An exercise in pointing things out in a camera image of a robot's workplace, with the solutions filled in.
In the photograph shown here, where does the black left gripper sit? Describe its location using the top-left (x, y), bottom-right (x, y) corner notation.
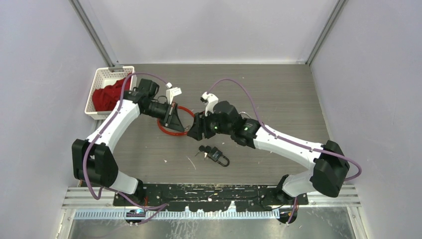
top-left (142, 101), bottom-right (185, 132)

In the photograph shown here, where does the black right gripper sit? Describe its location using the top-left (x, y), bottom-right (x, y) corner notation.
top-left (188, 107), bottom-right (233, 140)

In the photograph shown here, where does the red cable lock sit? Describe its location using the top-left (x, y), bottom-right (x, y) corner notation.
top-left (157, 106), bottom-right (195, 136)

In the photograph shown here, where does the black-headed key bunch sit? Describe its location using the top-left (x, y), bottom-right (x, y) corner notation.
top-left (195, 145), bottom-right (212, 159)

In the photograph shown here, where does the black Kaijing padlock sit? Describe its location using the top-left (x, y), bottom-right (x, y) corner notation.
top-left (206, 146), bottom-right (230, 167)

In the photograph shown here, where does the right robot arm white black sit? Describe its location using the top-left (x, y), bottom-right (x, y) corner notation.
top-left (187, 101), bottom-right (350, 205)

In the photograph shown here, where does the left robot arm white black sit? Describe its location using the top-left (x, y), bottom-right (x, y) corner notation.
top-left (72, 79), bottom-right (185, 206)

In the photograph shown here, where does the red cloth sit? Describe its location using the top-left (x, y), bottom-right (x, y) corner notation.
top-left (92, 78), bottom-right (124, 112)

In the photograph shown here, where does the white plastic basket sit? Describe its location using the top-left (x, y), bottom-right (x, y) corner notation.
top-left (85, 66), bottom-right (137, 120)

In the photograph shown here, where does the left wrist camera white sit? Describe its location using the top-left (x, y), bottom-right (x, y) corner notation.
top-left (166, 87), bottom-right (182, 104)

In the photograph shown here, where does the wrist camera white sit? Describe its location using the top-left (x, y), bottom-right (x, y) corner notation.
top-left (166, 87), bottom-right (182, 104)
top-left (201, 92), bottom-right (218, 117)

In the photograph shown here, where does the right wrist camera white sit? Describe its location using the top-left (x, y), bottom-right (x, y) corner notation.
top-left (201, 92), bottom-right (218, 117)

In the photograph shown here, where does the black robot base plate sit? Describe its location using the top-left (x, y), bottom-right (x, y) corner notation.
top-left (129, 184), bottom-right (293, 212)

